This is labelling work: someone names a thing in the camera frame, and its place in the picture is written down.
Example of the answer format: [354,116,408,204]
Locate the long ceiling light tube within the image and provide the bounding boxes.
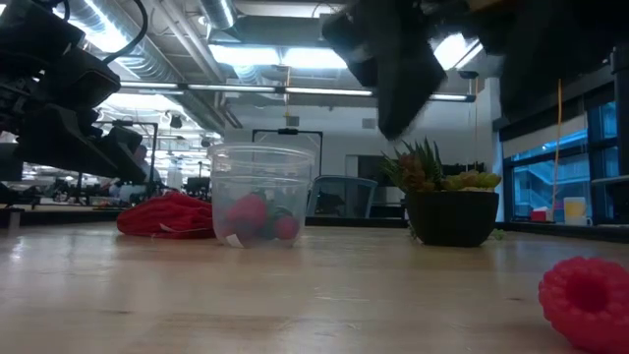
[119,81,477,103]

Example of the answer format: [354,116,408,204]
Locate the yellow cup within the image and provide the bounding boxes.
[563,196,589,226]

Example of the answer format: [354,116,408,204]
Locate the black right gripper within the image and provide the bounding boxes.
[321,0,500,142]

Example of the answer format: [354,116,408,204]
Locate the person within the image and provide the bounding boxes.
[131,144,166,201]

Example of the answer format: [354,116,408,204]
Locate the succulent plant in pot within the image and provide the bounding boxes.
[378,136,503,248]

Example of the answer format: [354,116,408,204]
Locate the clear plastic round container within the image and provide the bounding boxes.
[206,142,316,250]

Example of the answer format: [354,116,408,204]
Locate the red folded cloth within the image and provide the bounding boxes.
[116,191,217,241]

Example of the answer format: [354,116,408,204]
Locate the red strawberry with green leaves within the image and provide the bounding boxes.
[224,193,270,236]

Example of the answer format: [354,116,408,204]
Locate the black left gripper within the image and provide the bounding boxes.
[0,46,148,186]

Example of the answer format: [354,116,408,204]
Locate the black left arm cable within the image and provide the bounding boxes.
[100,0,149,66]

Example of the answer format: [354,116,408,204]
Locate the red raspberry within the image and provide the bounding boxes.
[538,255,629,354]
[272,214,301,242]

